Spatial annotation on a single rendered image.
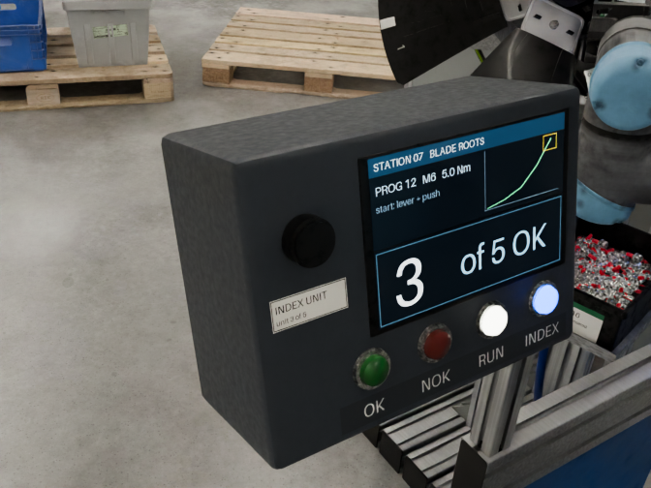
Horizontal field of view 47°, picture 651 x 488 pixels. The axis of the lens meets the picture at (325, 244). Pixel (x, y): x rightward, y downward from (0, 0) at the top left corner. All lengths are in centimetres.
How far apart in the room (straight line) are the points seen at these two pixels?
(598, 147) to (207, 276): 49
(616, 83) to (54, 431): 161
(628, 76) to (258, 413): 49
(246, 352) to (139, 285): 203
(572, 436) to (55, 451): 138
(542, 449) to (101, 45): 326
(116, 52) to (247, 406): 343
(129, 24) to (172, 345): 197
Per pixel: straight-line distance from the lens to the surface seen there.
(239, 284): 41
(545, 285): 55
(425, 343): 48
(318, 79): 387
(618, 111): 78
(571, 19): 125
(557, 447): 87
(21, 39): 379
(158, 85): 376
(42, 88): 375
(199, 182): 43
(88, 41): 380
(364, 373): 45
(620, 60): 77
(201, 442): 193
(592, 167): 83
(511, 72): 118
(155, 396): 206
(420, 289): 47
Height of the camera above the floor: 142
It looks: 33 degrees down
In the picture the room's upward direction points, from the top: 4 degrees clockwise
